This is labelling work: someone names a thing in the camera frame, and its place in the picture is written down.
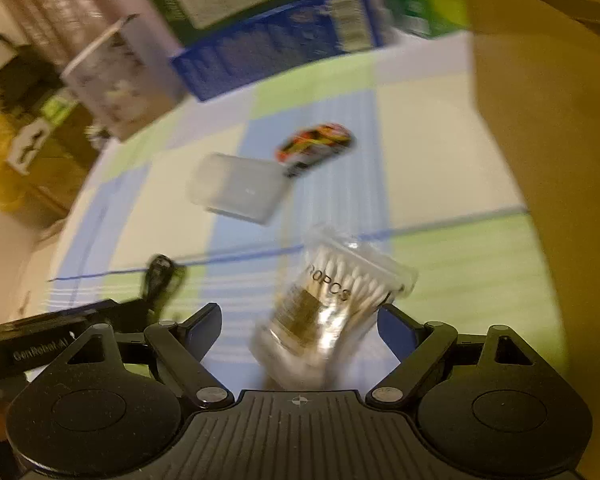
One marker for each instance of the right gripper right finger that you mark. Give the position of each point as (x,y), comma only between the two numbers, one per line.
(420,349)

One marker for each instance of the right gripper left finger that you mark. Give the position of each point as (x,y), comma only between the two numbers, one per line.
(180,348)

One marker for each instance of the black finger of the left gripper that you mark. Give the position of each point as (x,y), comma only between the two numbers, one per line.
(33,342)

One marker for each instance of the cotton swab jar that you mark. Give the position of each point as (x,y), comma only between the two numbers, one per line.
(322,318)

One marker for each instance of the clear plastic cup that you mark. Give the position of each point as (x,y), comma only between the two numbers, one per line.
(243,188)

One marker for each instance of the red toy car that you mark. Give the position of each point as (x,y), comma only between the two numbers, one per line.
(312,146)

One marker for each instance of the small black toy car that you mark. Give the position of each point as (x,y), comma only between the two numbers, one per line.
(161,280)

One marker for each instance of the checkered bed sheet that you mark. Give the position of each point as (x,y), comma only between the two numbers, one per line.
(425,182)

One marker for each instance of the stacked cardboard boxes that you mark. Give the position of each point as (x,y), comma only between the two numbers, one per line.
(52,155)

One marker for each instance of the black luggage trolley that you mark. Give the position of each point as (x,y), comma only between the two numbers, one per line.
(25,79)

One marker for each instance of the white humidifier box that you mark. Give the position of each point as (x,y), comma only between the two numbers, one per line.
(124,78)

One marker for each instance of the blue carton box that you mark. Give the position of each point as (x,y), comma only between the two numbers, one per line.
(275,41)

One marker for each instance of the open cardboard box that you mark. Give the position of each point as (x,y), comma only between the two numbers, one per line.
(537,84)

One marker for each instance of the pink curtain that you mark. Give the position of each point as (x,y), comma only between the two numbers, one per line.
(61,29)

